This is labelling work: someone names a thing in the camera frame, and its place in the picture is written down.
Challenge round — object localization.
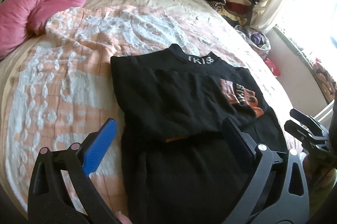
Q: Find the person right hand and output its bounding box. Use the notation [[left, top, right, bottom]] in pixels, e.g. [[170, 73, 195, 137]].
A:
[[300, 152, 318, 185]]

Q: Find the peach white chenille bedspread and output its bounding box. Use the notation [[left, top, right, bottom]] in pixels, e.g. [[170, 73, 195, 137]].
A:
[[1, 0, 292, 215]]

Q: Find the black printed t-shirt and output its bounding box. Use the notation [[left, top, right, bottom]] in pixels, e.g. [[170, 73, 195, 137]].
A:
[[110, 44, 287, 223]]

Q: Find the pink quilt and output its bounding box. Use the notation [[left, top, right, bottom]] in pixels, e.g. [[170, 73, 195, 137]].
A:
[[1, 0, 86, 59]]

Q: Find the red plastic bag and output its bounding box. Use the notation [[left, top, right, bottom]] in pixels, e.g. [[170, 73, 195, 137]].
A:
[[264, 58, 281, 77]]

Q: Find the folded clothes stack right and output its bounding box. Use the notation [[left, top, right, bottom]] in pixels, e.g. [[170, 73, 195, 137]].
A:
[[209, 0, 260, 27]]

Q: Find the basket with purple clothes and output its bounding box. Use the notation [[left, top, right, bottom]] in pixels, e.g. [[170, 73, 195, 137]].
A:
[[234, 25, 271, 60]]

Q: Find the patterned cushion on windowsill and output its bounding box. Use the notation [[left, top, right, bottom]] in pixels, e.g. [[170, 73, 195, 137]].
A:
[[312, 58, 336, 104]]

